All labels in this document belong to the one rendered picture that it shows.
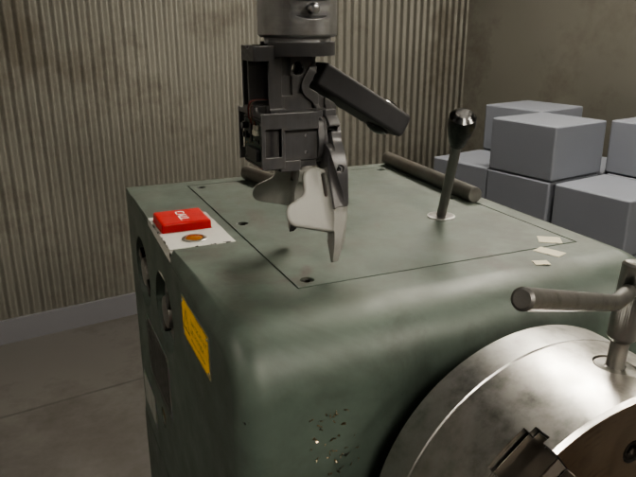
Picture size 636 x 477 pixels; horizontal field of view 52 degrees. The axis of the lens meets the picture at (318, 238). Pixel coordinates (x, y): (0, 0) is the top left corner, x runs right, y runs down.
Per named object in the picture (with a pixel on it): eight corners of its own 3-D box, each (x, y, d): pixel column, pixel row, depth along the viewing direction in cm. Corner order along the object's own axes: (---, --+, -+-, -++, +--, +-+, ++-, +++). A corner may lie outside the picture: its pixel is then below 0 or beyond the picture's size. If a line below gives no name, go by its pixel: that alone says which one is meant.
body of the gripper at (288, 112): (238, 163, 68) (234, 41, 64) (315, 156, 71) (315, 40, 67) (264, 178, 61) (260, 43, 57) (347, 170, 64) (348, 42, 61)
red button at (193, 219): (153, 227, 84) (151, 211, 83) (200, 221, 86) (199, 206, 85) (163, 240, 78) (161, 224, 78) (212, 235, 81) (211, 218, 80)
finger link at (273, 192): (244, 218, 74) (254, 151, 68) (292, 212, 77) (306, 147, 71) (253, 236, 72) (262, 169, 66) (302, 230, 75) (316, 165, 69)
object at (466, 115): (435, 148, 76) (438, 106, 74) (459, 146, 77) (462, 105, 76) (456, 154, 72) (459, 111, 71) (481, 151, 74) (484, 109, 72)
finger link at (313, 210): (289, 269, 63) (273, 175, 64) (344, 259, 65) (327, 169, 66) (300, 264, 60) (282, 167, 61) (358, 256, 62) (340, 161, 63)
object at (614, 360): (597, 388, 55) (627, 256, 51) (625, 397, 53) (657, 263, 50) (589, 397, 53) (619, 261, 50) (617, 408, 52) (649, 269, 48)
